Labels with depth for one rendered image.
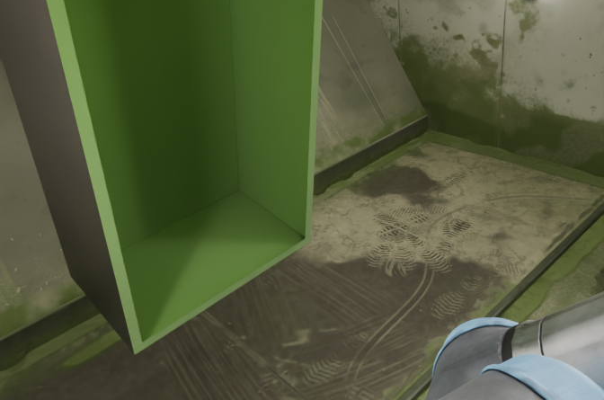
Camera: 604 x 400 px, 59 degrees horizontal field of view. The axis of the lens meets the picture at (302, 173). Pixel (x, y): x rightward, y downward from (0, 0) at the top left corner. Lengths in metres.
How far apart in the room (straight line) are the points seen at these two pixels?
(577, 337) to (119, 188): 1.33
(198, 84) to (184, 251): 0.49
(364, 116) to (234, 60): 1.48
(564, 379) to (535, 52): 2.58
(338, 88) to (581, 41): 1.17
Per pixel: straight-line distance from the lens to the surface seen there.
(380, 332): 1.93
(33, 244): 2.22
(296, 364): 1.86
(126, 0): 1.38
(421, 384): 1.79
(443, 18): 3.06
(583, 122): 2.83
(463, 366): 0.45
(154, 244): 1.68
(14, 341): 2.21
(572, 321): 0.41
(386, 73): 3.20
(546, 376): 0.30
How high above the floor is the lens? 1.39
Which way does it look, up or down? 27 degrees down
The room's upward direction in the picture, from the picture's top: 7 degrees counter-clockwise
